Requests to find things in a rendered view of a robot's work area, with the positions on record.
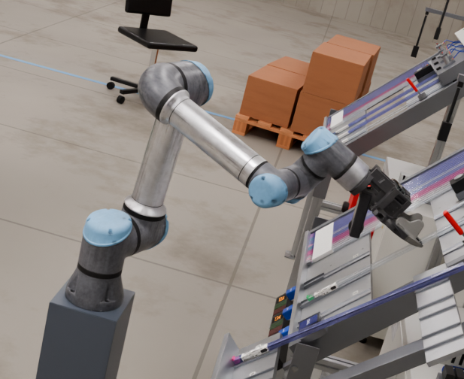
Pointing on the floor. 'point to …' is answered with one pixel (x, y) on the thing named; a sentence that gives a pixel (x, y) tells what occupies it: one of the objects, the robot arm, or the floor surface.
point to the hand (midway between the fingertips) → (415, 243)
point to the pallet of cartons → (306, 89)
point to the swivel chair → (150, 37)
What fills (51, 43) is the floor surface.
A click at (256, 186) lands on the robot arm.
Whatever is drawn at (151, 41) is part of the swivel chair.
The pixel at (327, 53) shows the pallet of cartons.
